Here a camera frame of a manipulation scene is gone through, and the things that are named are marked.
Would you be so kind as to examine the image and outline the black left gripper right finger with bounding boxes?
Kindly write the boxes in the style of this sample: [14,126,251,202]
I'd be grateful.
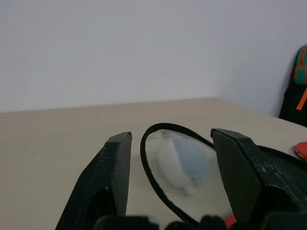
[210,128,307,223]

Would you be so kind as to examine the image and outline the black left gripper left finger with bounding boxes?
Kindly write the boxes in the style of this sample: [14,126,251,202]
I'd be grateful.
[55,131,133,230]

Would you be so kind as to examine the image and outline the clear zippered pouch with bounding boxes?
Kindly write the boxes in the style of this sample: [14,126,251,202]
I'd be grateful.
[140,123,307,230]

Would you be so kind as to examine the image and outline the black fabric bag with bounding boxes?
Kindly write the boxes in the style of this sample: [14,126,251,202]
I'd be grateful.
[279,82,307,128]

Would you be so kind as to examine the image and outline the teal and orange backpack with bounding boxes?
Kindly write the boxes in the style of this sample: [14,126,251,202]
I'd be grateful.
[293,44,307,111]

